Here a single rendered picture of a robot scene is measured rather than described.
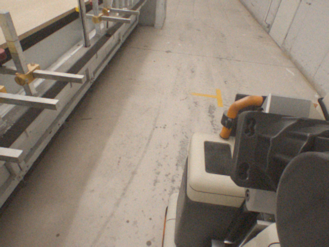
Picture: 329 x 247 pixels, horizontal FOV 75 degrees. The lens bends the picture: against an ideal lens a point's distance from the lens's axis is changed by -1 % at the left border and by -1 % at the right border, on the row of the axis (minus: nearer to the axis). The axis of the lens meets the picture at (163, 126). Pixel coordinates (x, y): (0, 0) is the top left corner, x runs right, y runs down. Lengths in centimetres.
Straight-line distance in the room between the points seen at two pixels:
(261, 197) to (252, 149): 6
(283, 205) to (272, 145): 7
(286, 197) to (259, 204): 12
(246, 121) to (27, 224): 152
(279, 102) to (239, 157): 8
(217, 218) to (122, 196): 88
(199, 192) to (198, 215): 14
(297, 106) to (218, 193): 49
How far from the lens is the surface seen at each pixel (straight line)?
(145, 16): 499
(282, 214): 19
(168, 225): 121
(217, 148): 80
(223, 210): 82
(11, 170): 165
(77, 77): 114
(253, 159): 26
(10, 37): 116
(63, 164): 185
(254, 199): 29
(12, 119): 118
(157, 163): 177
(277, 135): 23
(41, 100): 98
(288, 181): 18
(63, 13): 197
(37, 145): 182
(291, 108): 29
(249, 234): 76
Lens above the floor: 135
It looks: 40 degrees down
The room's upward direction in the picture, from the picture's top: 6 degrees clockwise
